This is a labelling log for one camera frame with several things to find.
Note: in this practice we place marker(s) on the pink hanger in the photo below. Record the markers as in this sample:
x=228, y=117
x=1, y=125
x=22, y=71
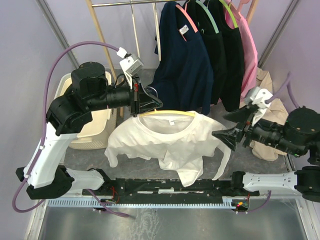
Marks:
x=241, y=4
x=184, y=29

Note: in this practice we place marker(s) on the white t shirt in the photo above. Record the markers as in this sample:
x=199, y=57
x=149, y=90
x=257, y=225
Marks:
x=178, y=142

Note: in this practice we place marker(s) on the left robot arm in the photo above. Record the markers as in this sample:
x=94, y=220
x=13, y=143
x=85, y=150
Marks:
x=64, y=120

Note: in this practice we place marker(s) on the lime green hanger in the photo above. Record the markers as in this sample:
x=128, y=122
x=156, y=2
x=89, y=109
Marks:
x=228, y=9

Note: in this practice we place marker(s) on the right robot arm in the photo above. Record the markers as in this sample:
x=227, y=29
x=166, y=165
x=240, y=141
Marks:
x=298, y=136

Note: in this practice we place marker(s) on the yellow hanger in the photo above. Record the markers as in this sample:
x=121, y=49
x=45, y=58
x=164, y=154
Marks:
x=163, y=112

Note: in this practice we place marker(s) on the black t shirt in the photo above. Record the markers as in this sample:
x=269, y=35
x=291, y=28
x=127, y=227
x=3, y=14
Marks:
x=234, y=54
x=214, y=45

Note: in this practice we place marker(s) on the beige garment on floor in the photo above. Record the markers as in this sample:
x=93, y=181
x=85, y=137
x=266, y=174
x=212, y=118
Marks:
x=276, y=113

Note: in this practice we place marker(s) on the black t shirt left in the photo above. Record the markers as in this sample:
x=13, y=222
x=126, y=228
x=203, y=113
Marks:
x=214, y=45

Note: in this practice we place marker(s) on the white plastic hanger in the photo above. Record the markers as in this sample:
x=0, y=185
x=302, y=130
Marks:
x=135, y=28

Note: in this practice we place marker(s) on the cream laundry basket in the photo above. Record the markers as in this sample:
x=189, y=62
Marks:
x=94, y=135

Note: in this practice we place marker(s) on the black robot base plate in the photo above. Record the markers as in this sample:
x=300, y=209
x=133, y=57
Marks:
x=171, y=191

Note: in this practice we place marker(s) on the white slotted cable duct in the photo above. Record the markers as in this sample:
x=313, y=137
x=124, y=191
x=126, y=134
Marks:
x=90, y=202

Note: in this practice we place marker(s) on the pink hanger far right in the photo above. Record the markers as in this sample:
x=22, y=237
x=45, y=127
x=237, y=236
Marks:
x=241, y=4

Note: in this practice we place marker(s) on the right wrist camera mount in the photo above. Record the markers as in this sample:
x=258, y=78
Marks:
x=257, y=97

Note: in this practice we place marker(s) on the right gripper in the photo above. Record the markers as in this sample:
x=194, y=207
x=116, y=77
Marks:
x=229, y=136

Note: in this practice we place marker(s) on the black t shirt right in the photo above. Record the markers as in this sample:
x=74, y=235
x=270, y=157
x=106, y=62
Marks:
x=234, y=54

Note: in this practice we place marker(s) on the navy blue t shirt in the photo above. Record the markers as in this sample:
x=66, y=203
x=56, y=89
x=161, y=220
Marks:
x=184, y=77

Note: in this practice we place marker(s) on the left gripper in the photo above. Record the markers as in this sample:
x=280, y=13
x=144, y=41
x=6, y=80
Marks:
x=140, y=100

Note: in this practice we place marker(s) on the pink t shirt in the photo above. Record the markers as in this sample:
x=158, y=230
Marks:
x=249, y=48

